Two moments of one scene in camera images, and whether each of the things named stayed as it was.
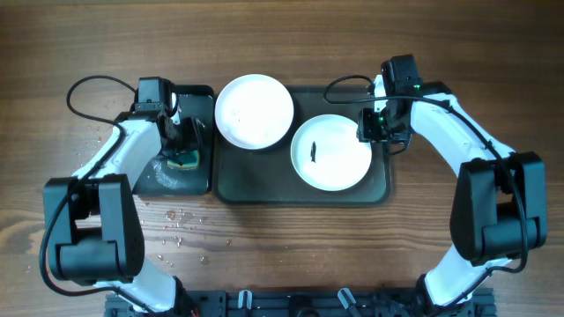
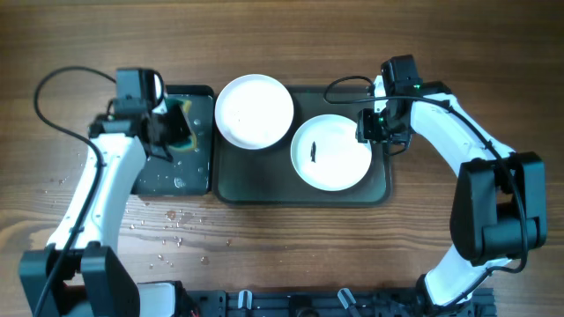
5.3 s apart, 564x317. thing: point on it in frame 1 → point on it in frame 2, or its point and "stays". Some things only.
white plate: x=254 y=111 stays
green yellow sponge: x=192 y=164 → x=186 y=107
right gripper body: x=367 y=125 stays
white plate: x=327 y=154 stays
